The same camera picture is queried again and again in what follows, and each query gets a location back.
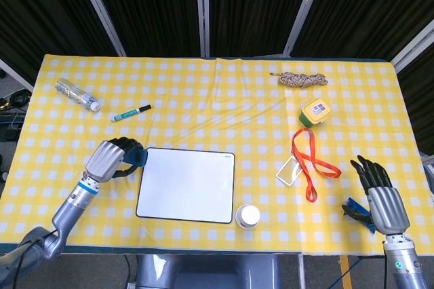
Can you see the green marker pen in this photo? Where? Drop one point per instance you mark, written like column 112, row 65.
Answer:
column 130, row 112

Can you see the grey robot torso base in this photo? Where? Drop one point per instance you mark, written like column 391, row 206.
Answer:
column 210, row 272

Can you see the yellow white checkered tablecloth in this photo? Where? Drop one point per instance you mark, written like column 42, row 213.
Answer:
column 217, row 106

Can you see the clear plastic water bottle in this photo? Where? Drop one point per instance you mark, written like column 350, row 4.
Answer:
column 76, row 94

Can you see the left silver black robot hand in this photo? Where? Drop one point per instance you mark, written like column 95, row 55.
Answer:
column 105, row 161

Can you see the clear badge holder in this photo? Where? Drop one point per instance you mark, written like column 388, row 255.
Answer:
column 286, row 172

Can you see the floral white paper cup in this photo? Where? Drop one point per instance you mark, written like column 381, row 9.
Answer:
column 248, row 216

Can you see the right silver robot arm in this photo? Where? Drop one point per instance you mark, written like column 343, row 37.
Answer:
column 405, row 265

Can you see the grey partition frame post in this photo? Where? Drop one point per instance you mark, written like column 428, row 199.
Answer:
column 98, row 7
column 202, row 11
column 413, row 44
column 303, row 11
column 15, row 73

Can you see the blue whiteboard eraser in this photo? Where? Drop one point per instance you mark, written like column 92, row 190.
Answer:
column 139, row 157

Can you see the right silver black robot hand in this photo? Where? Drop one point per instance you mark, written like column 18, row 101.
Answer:
column 388, row 211

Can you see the green box with yellow lid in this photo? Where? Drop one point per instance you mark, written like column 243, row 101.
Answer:
column 315, row 111

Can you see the small blue clip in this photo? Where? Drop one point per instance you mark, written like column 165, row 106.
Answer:
column 354, row 203

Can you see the black curtain panel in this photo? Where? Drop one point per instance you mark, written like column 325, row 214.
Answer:
column 34, row 7
column 254, row 7
column 366, row 11
column 152, row 7

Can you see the small white whiteboard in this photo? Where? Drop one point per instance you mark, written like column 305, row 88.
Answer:
column 186, row 187

